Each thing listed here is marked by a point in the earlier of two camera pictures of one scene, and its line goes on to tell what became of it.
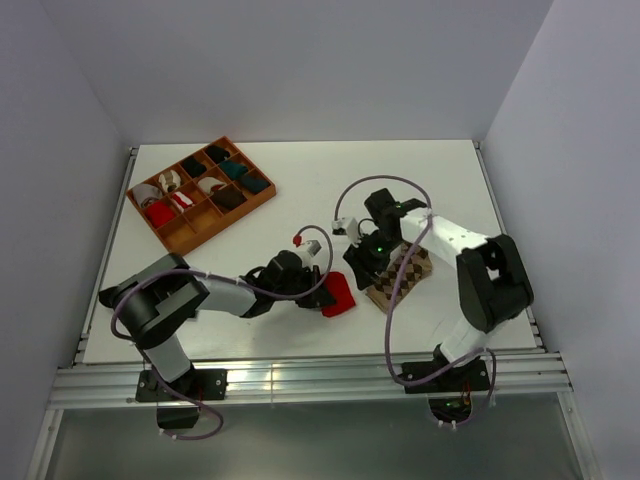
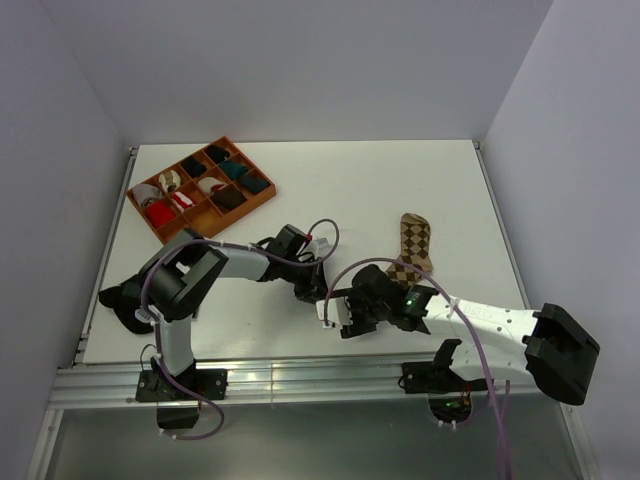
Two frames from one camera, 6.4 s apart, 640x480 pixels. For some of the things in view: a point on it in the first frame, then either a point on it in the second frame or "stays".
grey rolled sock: x=146 y=194 stays
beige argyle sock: x=416 y=268 stays
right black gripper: x=361 y=265 → x=358 y=328
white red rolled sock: x=210 y=184 stays
